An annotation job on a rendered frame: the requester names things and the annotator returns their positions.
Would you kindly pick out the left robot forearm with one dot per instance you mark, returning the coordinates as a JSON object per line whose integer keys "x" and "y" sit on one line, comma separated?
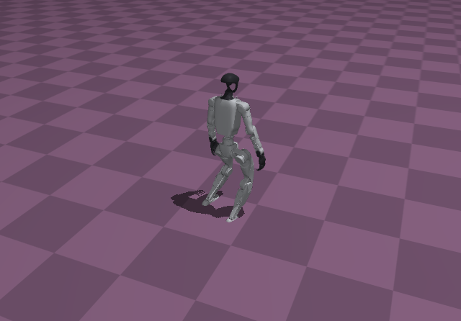
{"x": 211, "y": 131}

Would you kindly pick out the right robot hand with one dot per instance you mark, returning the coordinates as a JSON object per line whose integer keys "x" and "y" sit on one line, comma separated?
{"x": 261, "y": 160}

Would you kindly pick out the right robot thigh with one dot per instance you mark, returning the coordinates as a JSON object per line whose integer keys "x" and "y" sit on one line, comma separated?
{"x": 243, "y": 157}

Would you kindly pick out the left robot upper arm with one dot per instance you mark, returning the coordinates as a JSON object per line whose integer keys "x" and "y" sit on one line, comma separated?
{"x": 210, "y": 114}

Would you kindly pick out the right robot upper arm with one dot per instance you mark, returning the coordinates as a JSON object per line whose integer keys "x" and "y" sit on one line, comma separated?
{"x": 244, "y": 109}

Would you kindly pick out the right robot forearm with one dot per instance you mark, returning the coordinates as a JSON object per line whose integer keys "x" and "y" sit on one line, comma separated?
{"x": 256, "y": 142}

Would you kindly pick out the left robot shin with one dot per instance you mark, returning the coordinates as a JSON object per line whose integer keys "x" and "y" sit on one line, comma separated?
{"x": 220, "y": 179}

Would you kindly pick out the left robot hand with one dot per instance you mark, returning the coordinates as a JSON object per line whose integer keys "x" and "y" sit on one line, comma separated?
{"x": 213, "y": 145}

